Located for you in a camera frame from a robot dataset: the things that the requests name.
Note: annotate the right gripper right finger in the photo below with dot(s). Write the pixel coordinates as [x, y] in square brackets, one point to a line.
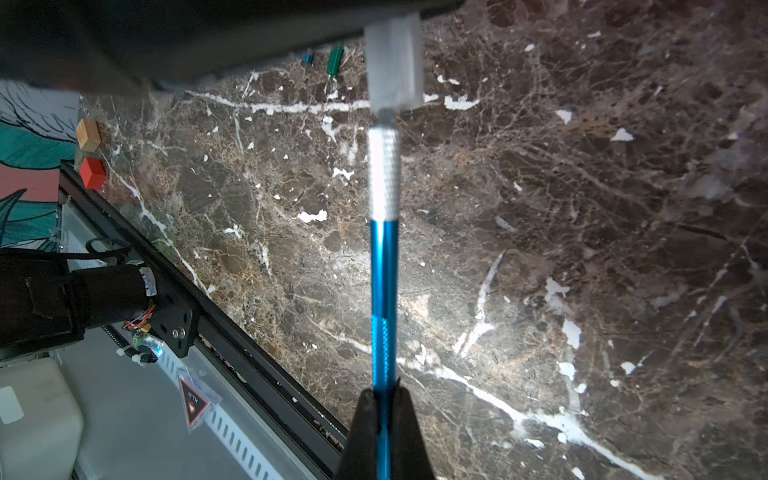
[409, 458]

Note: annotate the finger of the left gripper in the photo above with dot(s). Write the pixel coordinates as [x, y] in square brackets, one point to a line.
[133, 46]

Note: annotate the triangular warning sticker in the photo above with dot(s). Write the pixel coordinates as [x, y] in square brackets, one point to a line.
[198, 398]

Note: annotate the green carving knife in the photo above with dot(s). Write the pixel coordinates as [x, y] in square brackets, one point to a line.
[335, 60]

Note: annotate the white slotted cable duct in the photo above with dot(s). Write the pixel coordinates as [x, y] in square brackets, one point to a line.
[223, 426]

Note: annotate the orange small block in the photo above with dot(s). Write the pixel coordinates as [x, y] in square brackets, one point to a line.
[88, 135]

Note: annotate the black front mounting rail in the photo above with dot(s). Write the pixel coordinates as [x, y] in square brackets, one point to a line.
[307, 428]

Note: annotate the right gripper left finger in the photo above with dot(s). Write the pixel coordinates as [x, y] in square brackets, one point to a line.
[359, 457]

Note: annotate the red small block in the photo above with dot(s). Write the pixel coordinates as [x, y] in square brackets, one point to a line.
[93, 173]

